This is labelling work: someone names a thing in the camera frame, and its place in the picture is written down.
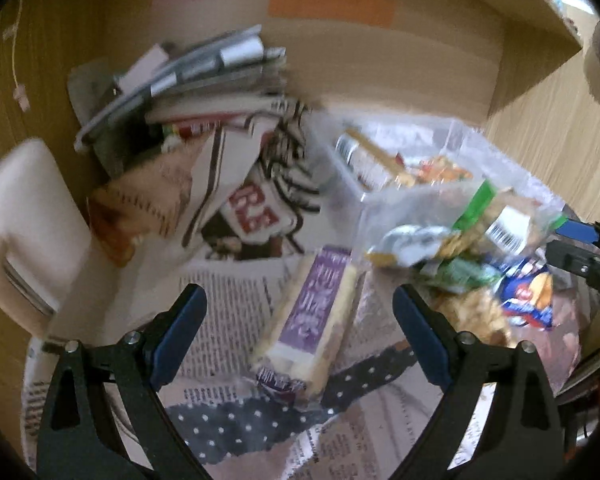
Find gold barcode cracker pack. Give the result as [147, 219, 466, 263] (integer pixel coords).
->
[335, 131, 412, 192]

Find yellow silver snack packet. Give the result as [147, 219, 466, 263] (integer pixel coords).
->
[365, 224, 454, 268]

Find stack of magazines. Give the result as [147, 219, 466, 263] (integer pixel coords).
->
[73, 25, 287, 153]

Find white cushioned chair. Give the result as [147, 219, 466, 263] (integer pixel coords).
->
[0, 138, 92, 338]

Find blue biscuit snack packet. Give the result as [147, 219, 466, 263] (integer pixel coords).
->
[496, 256, 554, 330]

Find clear bag brown pastries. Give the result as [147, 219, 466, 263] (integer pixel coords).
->
[434, 288, 516, 348]

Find purple label cracker pack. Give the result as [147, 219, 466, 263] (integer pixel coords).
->
[249, 246, 358, 408]

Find clear plastic storage bin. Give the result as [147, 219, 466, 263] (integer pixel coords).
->
[301, 112, 483, 207]

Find green zip bag of snacks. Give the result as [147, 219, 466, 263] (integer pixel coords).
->
[436, 180, 567, 263]

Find newspaper sheet covering table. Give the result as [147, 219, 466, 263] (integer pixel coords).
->
[19, 102, 586, 480]

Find green foil snack packet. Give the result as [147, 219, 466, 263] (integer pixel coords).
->
[419, 257, 502, 294]

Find red snack packet in bin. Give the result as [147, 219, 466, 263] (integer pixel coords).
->
[406, 155, 474, 184]

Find hanging string with tag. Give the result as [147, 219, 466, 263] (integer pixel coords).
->
[2, 0, 34, 114]

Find orange sticky note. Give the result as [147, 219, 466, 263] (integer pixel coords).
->
[268, 0, 396, 28]

